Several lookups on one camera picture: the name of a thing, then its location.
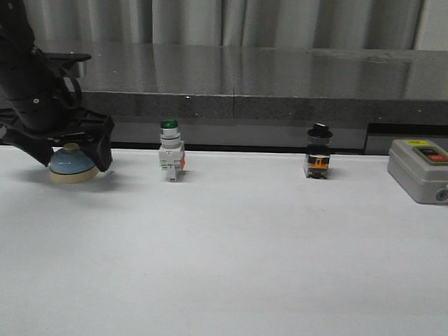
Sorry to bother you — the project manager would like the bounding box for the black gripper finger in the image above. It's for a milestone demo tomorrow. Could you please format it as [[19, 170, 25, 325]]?
[[2, 129, 53, 167], [92, 127, 113, 172]]

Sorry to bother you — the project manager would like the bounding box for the green pushbutton switch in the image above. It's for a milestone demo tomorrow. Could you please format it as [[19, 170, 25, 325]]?
[[158, 119, 186, 181]]

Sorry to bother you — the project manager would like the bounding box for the grey curtain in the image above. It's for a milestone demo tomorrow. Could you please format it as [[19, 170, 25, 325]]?
[[23, 0, 448, 51]]

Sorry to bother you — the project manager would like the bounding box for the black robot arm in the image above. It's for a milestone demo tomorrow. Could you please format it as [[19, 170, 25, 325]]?
[[0, 0, 114, 172]]

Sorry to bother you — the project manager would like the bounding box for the black rotary selector switch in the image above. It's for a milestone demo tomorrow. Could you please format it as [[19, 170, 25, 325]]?
[[304, 122, 334, 179]]

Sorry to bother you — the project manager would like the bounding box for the grey granite counter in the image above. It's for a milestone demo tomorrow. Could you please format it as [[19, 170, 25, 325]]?
[[39, 40, 448, 155]]

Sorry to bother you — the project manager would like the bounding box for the grey on-off switch box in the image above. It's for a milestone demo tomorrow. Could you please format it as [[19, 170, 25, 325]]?
[[388, 139, 448, 204]]

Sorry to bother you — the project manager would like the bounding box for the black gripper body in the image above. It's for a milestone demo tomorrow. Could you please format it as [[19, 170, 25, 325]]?
[[0, 107, 114, 143]]

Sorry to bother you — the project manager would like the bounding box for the blue desk bell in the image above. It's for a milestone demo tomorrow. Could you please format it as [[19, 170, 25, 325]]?
[[49, 143, 99, 184]]

